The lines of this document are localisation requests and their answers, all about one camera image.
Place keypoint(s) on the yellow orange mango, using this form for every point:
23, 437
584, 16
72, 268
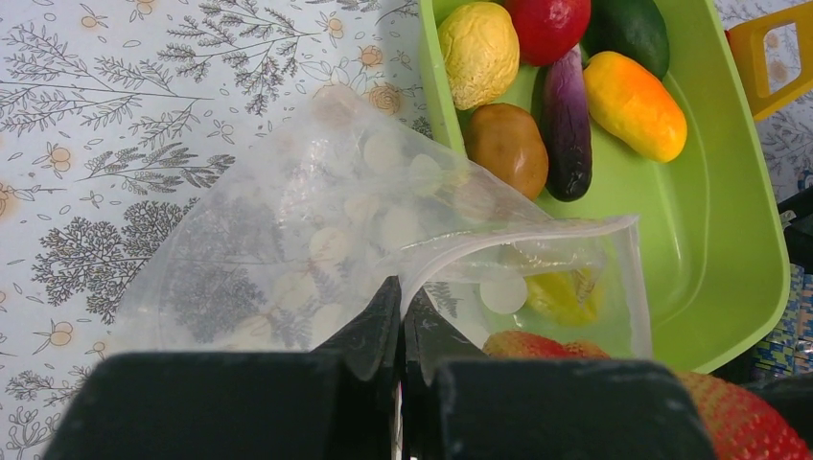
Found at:
632, 104

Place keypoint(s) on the purple eggplant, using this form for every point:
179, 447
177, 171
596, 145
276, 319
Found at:
566, 128

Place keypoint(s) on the brown kiwi potato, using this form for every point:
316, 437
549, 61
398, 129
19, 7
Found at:
505, 140

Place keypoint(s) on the red strawberry bunch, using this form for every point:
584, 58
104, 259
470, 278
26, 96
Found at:
740, 423

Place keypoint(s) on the red pomegranate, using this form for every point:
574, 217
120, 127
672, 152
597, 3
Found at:
547, 29

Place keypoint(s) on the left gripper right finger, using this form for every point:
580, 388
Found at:
430, 339

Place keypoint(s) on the yellow green starfruit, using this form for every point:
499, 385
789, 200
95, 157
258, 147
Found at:
568, 298

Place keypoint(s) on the yellow lemon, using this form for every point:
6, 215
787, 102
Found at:
481, 53

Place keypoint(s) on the clear zip top bag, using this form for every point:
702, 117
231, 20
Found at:
296, 238

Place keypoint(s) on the dark green avocado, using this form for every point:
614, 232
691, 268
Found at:
633, 28

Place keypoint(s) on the black open case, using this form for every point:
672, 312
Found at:
787, 349

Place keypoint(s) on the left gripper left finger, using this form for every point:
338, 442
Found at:
367, 341

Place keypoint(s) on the green plastic tray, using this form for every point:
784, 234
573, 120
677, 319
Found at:
714, 260

